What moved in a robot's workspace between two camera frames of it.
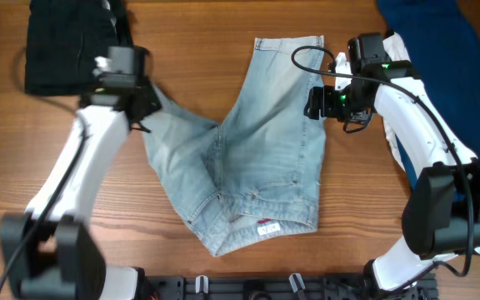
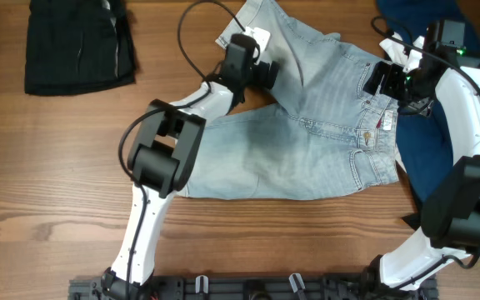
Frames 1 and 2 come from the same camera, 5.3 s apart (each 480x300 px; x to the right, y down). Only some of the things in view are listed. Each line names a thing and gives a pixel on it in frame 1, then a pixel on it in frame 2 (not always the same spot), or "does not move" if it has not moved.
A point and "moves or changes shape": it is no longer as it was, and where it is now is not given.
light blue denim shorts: (258, 172) moves or changes shape
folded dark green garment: (64, 37) does not move
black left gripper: (157, 102) -> (259, 73)
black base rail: (280, 287) does not move
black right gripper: (315, 102) -> (382, 80)
